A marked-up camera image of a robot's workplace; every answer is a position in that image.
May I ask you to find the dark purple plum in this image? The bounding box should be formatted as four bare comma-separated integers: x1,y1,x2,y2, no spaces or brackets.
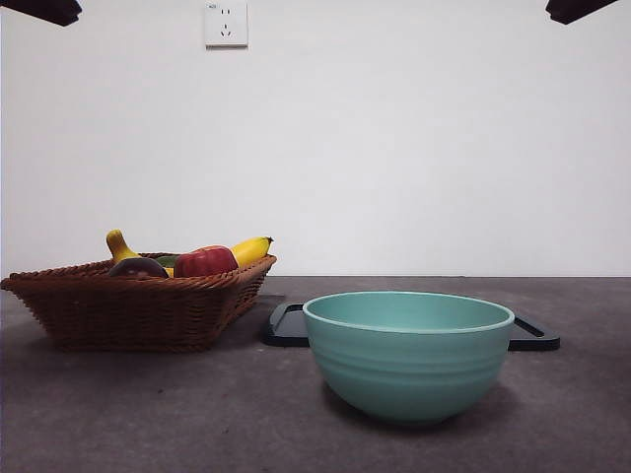
107,256,170,280

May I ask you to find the teal ceramic bowl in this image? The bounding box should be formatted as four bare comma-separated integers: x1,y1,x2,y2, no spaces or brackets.
302,290,516,426

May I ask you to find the red apple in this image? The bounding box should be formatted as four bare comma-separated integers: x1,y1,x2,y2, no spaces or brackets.
174,244,240,278

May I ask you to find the yellow banana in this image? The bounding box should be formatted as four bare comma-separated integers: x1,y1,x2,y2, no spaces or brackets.
105,229,275,278

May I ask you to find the brown wicker basket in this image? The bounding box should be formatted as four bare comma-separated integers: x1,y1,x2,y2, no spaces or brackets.
0,252,278,354

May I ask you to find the black rectangular tray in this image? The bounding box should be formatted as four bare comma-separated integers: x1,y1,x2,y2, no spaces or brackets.
259,302,562,352

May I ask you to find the white wall socket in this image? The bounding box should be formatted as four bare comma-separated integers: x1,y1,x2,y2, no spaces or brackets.
204,1,249,50

